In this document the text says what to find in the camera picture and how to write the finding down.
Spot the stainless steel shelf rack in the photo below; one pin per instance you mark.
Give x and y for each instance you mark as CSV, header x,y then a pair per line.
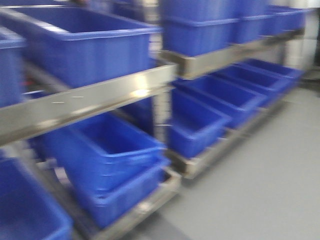
x,y
66,106

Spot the large blue plastic bin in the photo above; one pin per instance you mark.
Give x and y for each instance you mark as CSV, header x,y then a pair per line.
x,y
78,46

